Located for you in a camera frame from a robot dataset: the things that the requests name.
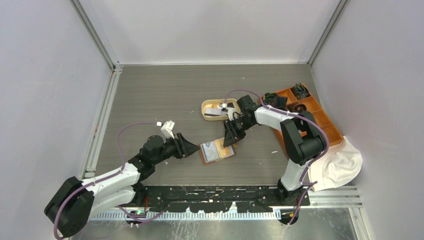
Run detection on white cards in tray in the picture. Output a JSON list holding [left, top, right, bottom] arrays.
[[203, 103, 221, 117]]

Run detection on brown leather card holder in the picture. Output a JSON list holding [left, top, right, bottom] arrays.
[[199, 137, 237, 165]]

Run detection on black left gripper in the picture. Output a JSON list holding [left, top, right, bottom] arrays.
[[152, 132, 199, 165]]

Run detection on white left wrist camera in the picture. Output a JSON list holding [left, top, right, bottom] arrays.
[[160, 120, 175, 139]]

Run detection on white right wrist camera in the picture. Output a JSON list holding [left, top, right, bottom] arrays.
[[219, 102, 239, 121]]

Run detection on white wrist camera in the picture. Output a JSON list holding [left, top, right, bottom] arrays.
[[160, 120, 175, 139], [219, 102, 239, 121]]

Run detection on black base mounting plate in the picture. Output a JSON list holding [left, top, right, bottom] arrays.
[[124, 185, 310, 214]]

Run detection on silver VIP card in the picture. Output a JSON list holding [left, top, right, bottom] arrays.
[[200, 141, 219, 163]]

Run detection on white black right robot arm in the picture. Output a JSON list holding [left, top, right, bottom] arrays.
[[223, 95, 329, 206]]

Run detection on orange gold card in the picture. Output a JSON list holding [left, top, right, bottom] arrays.
[[214, 139, 236, 160]]

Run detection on orange compartment organizer box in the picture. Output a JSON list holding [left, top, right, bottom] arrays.
[[261, 83, 344, 147]]

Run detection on cream oval tray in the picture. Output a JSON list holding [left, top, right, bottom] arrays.
[[201, 98, 241, 121]]

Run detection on dark green item bundle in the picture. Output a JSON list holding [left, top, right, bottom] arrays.
[[291, 83, 310, 100]]

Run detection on white bucket hat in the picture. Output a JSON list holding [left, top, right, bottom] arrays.
[[308, 136, 363, 192]]

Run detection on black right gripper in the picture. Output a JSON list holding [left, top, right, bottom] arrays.
[[223, 116, 255, 148]]

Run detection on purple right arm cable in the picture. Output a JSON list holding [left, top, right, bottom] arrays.
[[224, 88, 331, 183]]

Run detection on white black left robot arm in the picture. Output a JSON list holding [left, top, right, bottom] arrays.
[[44, 133, 200, 240]]

